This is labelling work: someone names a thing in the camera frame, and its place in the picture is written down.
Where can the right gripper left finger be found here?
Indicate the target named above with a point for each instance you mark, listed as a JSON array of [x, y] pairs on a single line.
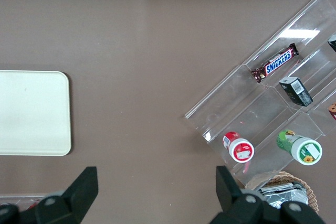
[[76, 197]]

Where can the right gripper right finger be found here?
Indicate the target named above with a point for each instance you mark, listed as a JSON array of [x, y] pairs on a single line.
[[236, 203]]

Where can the wicker basket with foil packs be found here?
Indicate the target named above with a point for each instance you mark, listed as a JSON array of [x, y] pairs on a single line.
[[312, 197]]

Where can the red lidded snack cup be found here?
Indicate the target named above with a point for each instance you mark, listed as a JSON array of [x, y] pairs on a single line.
[[241, 150]]

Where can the Snickers chocolate bar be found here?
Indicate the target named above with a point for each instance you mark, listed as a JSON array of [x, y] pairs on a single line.
[[278, 62]]

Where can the silver foil pack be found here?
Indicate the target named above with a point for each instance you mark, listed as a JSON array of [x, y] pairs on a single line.
[[278, 185], [286, 197]]

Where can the cream plastic tray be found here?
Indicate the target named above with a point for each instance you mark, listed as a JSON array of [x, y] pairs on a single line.
[[31, 113]]

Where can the brown cake carton box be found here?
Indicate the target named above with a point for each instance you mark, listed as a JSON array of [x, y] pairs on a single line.
[[333, 111]]

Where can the clear acrylic stepped display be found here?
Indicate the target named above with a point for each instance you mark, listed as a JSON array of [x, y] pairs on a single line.
[[236, 98]]

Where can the small black carton box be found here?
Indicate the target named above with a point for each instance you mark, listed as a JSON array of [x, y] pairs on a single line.
[[295, 91], [333, 44]]

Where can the green lidded snack cup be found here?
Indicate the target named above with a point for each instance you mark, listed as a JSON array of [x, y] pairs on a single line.
[[307, 150]]

